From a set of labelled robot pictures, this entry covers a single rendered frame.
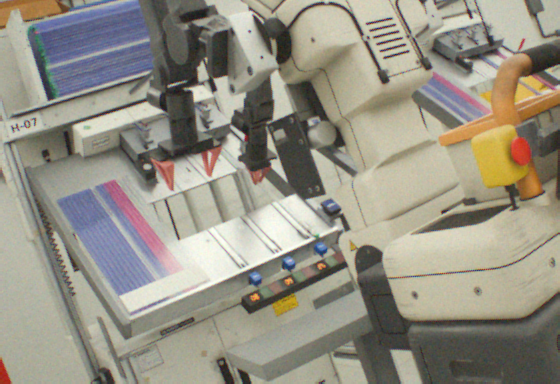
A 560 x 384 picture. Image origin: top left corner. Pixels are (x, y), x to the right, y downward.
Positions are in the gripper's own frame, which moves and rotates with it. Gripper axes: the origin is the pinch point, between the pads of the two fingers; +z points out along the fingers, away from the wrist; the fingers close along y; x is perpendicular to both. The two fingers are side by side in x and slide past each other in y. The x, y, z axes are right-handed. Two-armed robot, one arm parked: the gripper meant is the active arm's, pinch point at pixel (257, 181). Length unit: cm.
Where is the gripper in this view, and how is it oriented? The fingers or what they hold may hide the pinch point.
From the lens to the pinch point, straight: 215.1
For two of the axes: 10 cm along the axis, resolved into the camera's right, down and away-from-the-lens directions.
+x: 5.9, 4.7, -6.6
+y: -8.1, 3.1, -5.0
